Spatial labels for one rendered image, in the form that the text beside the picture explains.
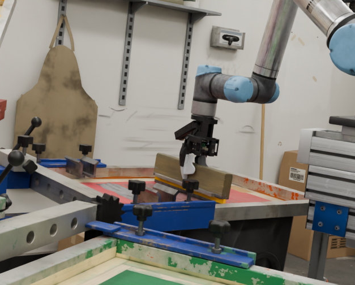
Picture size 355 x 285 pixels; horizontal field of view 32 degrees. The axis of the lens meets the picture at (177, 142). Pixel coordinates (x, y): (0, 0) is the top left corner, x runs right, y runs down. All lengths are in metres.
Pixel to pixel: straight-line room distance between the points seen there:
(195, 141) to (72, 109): 2.06
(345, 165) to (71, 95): 2.47
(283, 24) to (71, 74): 2.19
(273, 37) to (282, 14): 0.07
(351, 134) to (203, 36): 2.92
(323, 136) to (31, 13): 2.45
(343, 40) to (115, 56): 2.68
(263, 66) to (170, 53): 2.45
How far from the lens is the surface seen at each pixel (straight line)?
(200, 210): 1.57
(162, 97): 4.27
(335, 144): 1.64
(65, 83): 3.82
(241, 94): 1.77
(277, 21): 1.85
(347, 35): 1.51
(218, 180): 1.81
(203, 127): 1.86
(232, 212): 1.66
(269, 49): 1.86
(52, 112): 3.83
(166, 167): 2.01
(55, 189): 1.49
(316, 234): 2.21
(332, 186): 1.65
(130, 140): 4.17
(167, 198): 1.59
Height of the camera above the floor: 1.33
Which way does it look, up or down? 6 degrees down
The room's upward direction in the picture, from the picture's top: 6 degrees clockwise
